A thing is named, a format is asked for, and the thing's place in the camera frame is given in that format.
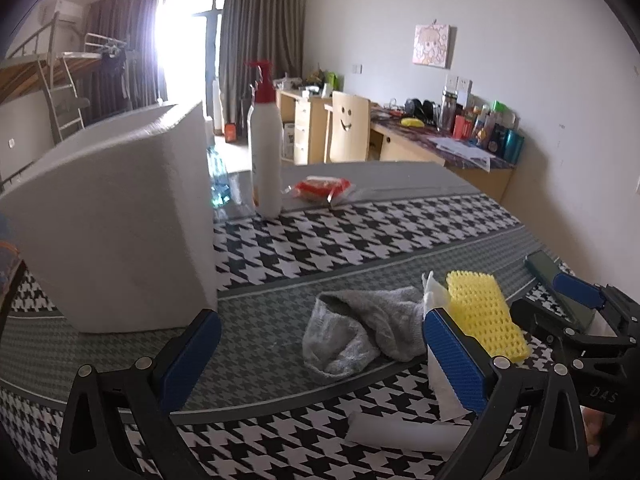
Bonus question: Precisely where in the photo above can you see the metal bunk bed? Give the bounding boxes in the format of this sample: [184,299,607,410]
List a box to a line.
[0,20,56,106]
[50,32,136,126]

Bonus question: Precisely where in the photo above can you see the printed paper sheets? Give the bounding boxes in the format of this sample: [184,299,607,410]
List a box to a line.
[430,136,493,168]

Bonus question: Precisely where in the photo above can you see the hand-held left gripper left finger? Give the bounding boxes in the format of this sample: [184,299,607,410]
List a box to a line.
[57,308,222,480]

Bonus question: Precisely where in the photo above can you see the wooden smiley face chair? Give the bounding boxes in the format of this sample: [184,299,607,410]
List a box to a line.
[326,91,372,163]

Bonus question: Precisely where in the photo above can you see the white tissue paper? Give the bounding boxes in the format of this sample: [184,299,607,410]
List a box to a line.
[420,271,481,423]

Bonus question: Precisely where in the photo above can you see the cartoon wall picture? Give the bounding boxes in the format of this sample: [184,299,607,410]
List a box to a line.
[412,22,451,68]

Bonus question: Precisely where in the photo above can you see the glass balcony door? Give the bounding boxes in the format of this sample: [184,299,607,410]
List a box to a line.
[159,0,228,133]

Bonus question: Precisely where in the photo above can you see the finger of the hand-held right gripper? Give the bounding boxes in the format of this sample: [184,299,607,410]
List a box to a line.
[551,271,640,333]
[509,297,640,361]

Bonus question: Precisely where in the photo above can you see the houndstooth tablecloth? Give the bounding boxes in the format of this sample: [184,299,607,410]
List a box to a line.
[0,162,601,480]

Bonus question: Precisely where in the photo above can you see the grey sock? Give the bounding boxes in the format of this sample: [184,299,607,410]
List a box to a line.
[301,285,431,378]

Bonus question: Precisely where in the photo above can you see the yellow foam net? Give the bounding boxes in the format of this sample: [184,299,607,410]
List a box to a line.
[445,270,530,361]

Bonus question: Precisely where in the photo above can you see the person's right hand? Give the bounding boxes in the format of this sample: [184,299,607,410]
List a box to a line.
[582,406,608,458]

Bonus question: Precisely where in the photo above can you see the dark hanging clothes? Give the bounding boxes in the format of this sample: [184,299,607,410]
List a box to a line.
[100,42,131,111]

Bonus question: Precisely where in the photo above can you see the cluster of toiletry bottles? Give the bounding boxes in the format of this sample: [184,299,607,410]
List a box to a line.
[440,86,526,163]

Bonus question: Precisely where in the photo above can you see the red snack packet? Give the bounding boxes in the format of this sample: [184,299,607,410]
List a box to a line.
[292,176,356,206]

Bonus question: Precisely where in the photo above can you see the wooden desk with patterned top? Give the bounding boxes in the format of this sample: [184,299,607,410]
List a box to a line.
[370,110,516,203]

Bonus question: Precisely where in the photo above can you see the black round object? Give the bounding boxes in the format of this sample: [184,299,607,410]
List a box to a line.
[405,98,438,123]

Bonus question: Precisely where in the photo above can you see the white paper roll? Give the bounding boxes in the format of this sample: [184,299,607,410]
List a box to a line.
[345,407,473,453]

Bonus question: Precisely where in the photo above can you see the clear blue water bottle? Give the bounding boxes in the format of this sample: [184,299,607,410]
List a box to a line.
[205,145,233,211]

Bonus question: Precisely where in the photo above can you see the white air conditioner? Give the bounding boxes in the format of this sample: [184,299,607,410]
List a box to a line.
[40,0,83,25]

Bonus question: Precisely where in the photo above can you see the white foam box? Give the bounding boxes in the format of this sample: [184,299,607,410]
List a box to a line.
[0,100,219,336]

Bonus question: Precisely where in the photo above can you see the metal bunk ladder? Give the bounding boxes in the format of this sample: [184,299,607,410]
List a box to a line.
[40,57,86,143]

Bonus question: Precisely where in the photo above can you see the white pump bottle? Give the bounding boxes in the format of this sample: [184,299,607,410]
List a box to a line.
[245,59,284,218]

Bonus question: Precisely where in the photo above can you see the brown curtain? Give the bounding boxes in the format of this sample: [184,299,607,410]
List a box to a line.
[218,0,307,111]
[82,0,162,116]

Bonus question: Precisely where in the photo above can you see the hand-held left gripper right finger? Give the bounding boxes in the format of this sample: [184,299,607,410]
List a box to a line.
[421,307,591,480]

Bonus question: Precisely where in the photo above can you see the black smartphone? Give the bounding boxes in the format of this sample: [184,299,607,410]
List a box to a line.
[524,251,598,333]

